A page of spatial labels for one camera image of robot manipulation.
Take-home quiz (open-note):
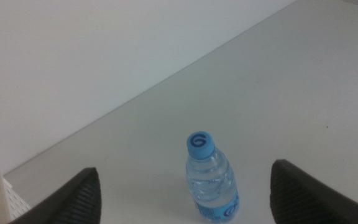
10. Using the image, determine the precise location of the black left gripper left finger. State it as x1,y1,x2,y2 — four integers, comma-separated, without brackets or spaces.
7,167,102,224

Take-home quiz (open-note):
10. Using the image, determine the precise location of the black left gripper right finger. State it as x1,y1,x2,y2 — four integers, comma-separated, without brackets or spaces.
269,159,358,224

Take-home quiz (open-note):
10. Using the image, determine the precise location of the clear water bottle blue cap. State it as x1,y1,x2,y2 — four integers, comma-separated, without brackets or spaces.
185,131,241,223

